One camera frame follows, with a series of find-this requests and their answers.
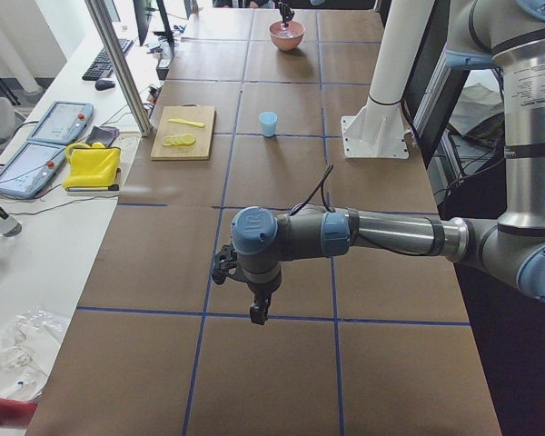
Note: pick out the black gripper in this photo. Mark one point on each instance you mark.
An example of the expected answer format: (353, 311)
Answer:
(260, 292)
(287, 14)

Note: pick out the light blue plastic cup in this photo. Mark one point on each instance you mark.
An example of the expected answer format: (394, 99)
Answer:
(268, 121)

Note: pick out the pink bowl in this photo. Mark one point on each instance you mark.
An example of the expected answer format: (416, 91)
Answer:
(286, 37)

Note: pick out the black monitor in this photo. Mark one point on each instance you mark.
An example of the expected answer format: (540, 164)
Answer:
(143, 13)

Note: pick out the yellow plastic knife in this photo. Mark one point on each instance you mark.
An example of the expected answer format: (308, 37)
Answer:
(186, 122)

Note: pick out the lemon slice four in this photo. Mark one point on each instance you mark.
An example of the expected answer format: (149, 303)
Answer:
(187, 139)

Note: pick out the wooden cutting board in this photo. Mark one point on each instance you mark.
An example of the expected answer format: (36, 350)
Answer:
(200, 150)

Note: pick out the black keyboard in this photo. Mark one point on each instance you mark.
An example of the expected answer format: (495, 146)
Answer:
(101, 66)

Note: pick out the black computer mouse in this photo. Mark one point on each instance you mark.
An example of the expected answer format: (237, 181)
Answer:
(104, 84)

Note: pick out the yellow cloth bag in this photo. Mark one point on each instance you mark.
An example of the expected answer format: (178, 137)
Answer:
(93, 167)

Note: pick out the upper teach pendant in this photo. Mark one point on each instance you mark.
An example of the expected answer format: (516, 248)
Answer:
(62, 123)

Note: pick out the teach pendant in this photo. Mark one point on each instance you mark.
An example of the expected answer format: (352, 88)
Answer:
(30, 169)
(62, 123)

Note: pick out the clear plastic wrap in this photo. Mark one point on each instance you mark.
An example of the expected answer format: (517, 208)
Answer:
(29, 345)

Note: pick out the lower teach pendant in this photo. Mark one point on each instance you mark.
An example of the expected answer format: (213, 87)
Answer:
(30, 169)

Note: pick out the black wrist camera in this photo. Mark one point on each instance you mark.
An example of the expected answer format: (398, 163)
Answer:
(226, 265)

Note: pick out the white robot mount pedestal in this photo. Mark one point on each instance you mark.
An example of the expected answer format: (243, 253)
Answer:
(377, 130)

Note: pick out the aluminium frame post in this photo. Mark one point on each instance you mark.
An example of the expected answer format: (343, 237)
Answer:
(103, 25)

